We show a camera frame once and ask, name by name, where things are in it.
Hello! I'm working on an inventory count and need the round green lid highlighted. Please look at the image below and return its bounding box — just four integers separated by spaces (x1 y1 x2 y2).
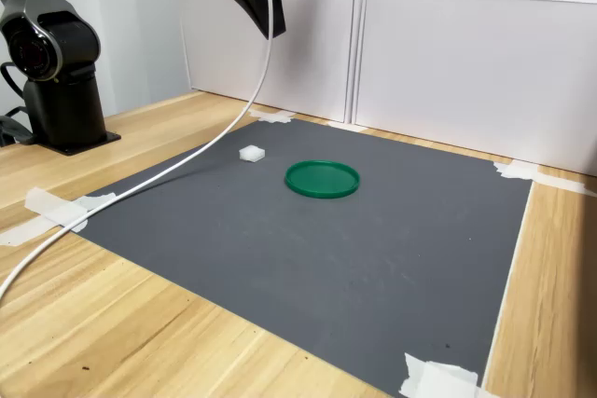
284 159 362 200

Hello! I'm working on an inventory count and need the white partition board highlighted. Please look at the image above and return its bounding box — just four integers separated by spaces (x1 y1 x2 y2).
174 0 364 125
349 0 597 176

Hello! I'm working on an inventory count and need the white tape cross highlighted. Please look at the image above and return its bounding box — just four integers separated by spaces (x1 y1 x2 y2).
248 108 299 126
0 186 117 248
493 159 597 198
398 351 501 398

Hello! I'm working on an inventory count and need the white tape strip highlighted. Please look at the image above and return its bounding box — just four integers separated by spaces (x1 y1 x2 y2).
326 119 368 133

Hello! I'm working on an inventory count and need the dark grey mat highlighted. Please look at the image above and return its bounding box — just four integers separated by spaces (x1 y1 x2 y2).
68 117 535 398

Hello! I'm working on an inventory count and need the black power cable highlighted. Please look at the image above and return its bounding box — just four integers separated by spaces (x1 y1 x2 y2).
0 61 36 148

